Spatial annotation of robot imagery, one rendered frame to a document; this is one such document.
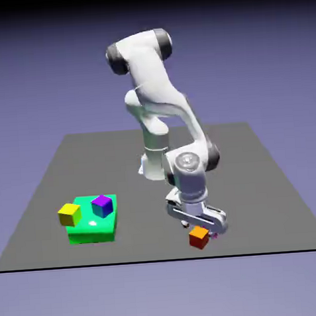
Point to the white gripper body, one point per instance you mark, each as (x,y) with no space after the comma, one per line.
(216,219)

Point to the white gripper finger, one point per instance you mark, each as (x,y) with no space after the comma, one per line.
(184,223)
(214,234)

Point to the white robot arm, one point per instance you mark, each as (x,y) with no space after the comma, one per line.
(151,65)

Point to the small orange cube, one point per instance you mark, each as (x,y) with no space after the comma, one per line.
(198,237)

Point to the small purple cube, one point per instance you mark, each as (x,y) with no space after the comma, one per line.
(102,206)

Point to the small yellow cube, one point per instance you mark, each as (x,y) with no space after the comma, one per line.
(69,214)

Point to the large green box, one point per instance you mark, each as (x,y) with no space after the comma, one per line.
(95,228)

